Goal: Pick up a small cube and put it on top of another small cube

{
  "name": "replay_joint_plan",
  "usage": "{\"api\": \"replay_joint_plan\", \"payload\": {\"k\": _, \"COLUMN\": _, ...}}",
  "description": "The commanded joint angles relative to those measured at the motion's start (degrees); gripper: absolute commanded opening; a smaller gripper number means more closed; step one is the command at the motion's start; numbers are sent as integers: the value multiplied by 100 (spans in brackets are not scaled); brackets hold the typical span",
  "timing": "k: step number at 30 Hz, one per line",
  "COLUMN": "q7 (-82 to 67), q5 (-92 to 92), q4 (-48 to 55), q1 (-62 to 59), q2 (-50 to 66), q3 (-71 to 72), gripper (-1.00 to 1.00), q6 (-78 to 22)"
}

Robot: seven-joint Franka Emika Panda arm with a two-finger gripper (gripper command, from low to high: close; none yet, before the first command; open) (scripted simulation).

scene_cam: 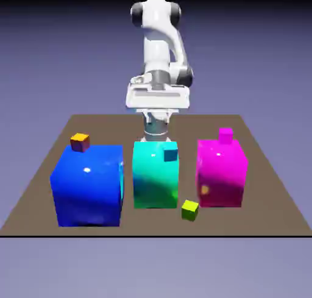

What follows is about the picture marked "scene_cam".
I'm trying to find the small orange cube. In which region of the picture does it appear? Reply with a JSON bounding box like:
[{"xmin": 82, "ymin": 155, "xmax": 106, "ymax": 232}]
[{"xmin": 69, "ymin": 132, "xmax": 91, "ymax": 153}]

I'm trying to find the large magenta box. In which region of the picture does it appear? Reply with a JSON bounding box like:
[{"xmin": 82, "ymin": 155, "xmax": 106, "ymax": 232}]
[{"xmin": 196, "ymin": 138, "xmax": 249, "ymax": 208}]

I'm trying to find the large cyan box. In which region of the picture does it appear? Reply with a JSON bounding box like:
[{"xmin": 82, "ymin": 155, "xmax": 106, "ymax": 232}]
[{"xmin": 132, "ymin": 141, "xmax": 180, "ymax": 209}]

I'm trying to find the small yellow cube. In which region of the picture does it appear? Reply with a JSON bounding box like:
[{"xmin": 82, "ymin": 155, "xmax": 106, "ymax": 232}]
[{"xmin": 181, "ymin": 199, "xmax": 200, "ymax": 222}]

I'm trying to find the small teal cube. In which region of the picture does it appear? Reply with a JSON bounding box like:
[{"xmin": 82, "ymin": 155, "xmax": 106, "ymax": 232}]
[{"xmin": 163, "ymin": 148, "xmax": 179, "ymax": 163}]

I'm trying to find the small magenta cube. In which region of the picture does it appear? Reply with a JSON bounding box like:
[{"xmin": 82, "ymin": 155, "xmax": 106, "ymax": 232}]
[{"xmin": 218, "ymin": 127, "xmax": 234, "ymax": 145}]

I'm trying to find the large blue box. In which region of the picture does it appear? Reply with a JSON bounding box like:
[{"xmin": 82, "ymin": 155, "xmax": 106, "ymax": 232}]
[{"xmin": 49, "ymin": 144, "xmax": 124, "ymax": 228}]

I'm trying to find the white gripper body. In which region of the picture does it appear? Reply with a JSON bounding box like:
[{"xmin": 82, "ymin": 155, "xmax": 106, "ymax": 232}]
[{"xmin": 126, "ymin": 82, "xmax": 191, "ymax": 115}]

